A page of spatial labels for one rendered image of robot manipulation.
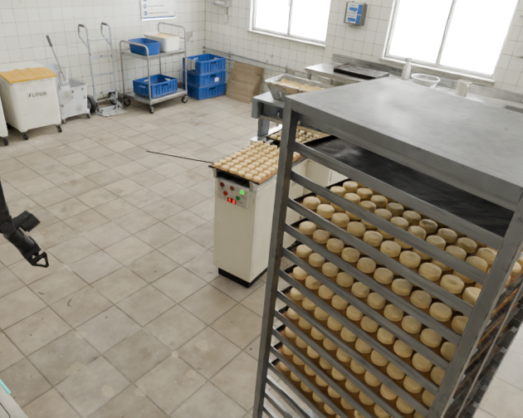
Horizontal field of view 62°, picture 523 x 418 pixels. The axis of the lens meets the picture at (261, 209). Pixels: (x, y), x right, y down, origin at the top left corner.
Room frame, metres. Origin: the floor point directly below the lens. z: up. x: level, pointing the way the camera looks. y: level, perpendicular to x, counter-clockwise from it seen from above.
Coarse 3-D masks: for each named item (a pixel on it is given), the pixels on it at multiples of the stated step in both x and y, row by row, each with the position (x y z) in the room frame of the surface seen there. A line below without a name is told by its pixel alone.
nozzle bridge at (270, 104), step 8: (256, 96) 3.31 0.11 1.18; (264, 96) 3.33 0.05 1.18; (256, 104) 3.26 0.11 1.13; (264, 104) 3.32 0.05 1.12; (272, 104) 3.18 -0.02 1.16; (280, 104) 3.15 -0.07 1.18; (256, 112) 3.26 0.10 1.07; (264, 112) 3.32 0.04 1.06; (272, 112) 3.28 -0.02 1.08; (280, 112) 3.25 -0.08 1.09; (264, 120) 3.37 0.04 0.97; (272, 120) 3.22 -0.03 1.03; (280, 120) 3.19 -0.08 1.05; (264, 128) 3.38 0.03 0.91; (296, 128) 3.11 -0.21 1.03; (304, 128) 3.08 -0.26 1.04
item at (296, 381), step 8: (280, 368) 1.13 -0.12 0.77; (288, 368) 1.12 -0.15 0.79; (288, 376) 1.10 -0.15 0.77; (296, 384) 1.06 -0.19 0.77; (304, 384) 1.05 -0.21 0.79; (304, 392) 1.03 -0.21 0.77; (312, 392) 1.03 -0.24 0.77; (312, 400) 1.00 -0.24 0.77; (320, 400) 0.99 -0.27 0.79; (320, 408) 0.97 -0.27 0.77; (328, 408) 0.96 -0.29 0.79; (328, 416) 0.94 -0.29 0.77; (336, 416) 0.93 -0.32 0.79
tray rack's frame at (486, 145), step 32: (320, 96) 1.16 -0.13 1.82; (352, 96) 1.18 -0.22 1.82; (384, 96) 1.21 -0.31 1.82; (416, 96) 1.24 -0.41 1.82; (448, 96) 1.27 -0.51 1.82; (352, 128) 0.97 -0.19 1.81; (384, 128) 0.95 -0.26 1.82; (416, 128) 0.96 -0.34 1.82; (448, 128) 0.98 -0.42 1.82; (480, 128) 1.00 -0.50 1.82; (512, 128) 1.03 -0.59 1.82; (416, 160) 0.84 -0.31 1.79; (448, 160) 0.80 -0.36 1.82; (480, 160) 0.80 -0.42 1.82; (512, 160) 0.82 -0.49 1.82; (512, 192) 0.70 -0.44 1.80; (512, 224) 0.69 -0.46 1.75; (512, 256) 0.67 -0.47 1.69; (480, 320) 0.68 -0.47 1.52; (448, 384) 0.68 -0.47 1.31
